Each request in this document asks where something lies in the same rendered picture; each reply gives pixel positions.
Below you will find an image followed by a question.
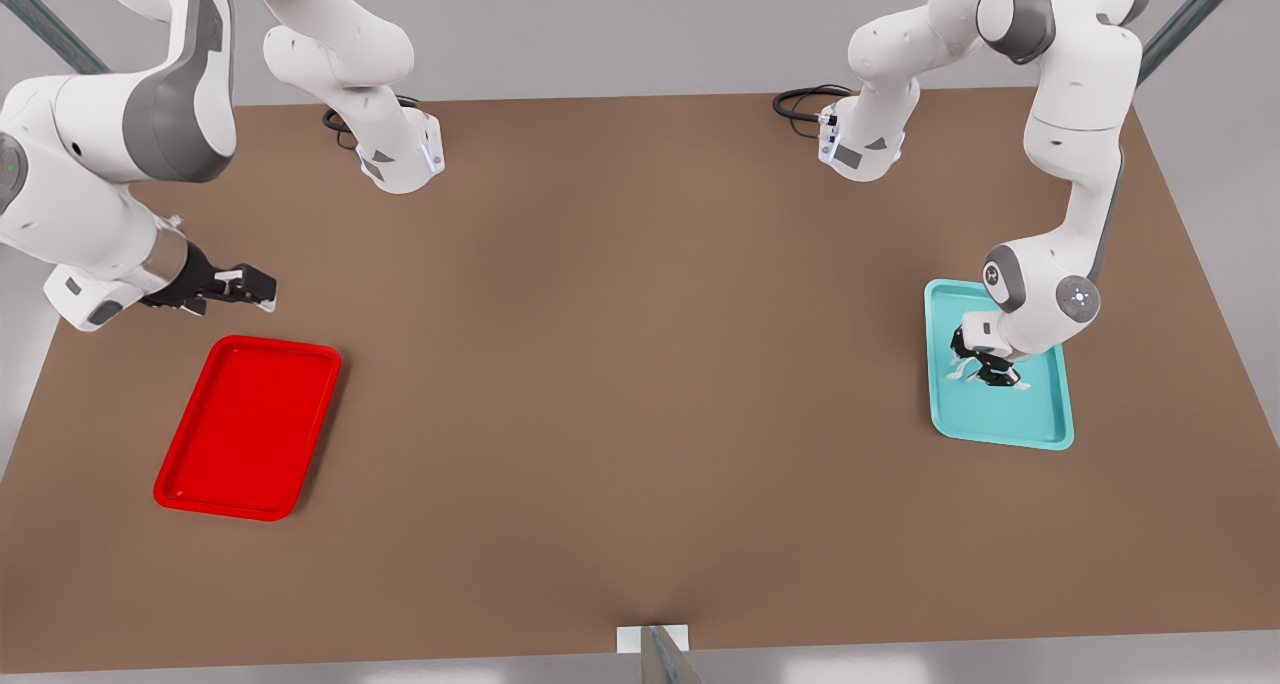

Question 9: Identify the red rectangular tray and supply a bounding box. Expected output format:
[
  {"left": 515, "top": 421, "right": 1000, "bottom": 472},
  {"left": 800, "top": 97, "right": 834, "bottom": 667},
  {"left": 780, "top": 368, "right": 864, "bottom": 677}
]
[{"left": 153, "top": 335, "right": 343, "bottom": 522}]

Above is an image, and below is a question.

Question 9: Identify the teal rectangular tray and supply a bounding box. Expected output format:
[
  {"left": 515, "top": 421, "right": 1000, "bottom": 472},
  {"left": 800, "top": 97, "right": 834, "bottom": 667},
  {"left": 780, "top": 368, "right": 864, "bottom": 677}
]
[{"left": 923, "top": 279, "right": 1075, "bottom": 452}]

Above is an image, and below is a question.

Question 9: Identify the silver frame post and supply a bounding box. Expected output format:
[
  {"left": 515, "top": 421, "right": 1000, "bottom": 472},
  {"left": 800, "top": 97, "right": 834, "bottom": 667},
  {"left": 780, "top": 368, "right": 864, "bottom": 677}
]
[
  {"left": 1137, "top": 0, "right": 1260, "bottom": 86},
  {"left": 640, "top": 624, "right": 707, "bottom": 684},
  {"left": 0, "top": 0, "right": 112, "bottom": 76}
]

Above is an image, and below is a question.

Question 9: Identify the white drainage pipe clamp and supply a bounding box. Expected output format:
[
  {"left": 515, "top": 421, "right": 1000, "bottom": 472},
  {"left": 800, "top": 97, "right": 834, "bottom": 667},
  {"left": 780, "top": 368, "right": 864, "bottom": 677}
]
[{"left": 948, "top": 356, "right": 1032, "bottom": 393}]

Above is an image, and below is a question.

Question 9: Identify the black cable loop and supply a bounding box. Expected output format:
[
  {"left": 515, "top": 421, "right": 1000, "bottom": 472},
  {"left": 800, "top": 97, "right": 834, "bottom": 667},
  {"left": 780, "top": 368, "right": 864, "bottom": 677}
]
[
  {"left": 772, "top": 85, "right": 857, "bottom": 141},
  {"left": 322, "top": 94, "right": 422, "bottom": 151}
]

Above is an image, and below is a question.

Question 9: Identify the white frame post foot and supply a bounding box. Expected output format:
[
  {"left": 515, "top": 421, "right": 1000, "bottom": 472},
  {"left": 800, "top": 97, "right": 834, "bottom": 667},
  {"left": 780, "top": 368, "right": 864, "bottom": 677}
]
[{"left": 616, "top": 625, "right": 692, "bottom": 655}]

